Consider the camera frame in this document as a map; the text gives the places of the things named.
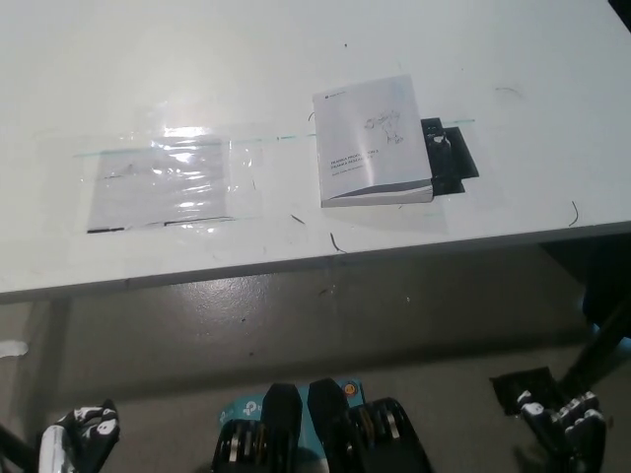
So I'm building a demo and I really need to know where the black plastic bracket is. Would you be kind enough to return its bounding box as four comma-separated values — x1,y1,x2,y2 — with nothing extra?
419,116,481,195

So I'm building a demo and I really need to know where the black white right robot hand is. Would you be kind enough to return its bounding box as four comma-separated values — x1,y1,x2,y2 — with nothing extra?
515,388,608,473

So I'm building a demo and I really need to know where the clear plastic film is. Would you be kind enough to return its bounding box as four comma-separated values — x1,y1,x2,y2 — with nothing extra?
32,123,265,237

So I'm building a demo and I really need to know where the black desk leg frame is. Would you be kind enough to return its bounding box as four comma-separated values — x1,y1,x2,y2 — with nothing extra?
539,236,631,395

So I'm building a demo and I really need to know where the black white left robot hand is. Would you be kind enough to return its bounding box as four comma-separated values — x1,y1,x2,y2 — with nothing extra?
38,398,122,473

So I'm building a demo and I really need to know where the white paperback manual book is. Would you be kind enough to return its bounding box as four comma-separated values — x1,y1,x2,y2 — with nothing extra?
312,74,436,209

